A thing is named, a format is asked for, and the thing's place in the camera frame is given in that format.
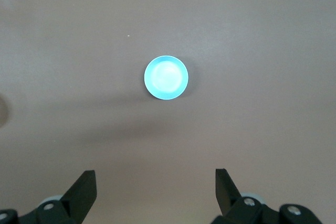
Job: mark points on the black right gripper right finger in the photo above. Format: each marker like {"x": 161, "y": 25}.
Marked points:
{"x": 227, "y": 195}

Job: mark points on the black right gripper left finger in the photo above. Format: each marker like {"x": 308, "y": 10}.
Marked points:
{"x": 78, "y": 195}

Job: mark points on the light blue bowl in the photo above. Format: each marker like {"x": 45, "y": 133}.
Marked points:
{"x": 166, "y": 78}

